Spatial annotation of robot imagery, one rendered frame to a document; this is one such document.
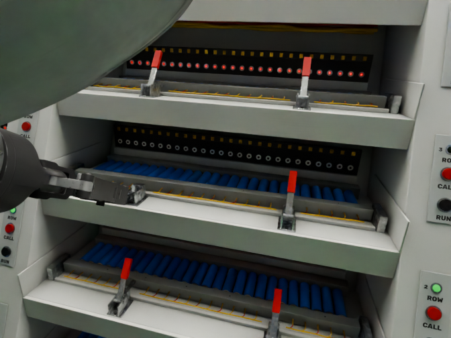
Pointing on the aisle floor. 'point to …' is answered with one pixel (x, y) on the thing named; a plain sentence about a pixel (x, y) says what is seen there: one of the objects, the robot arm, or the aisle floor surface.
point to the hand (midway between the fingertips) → (107, 192)
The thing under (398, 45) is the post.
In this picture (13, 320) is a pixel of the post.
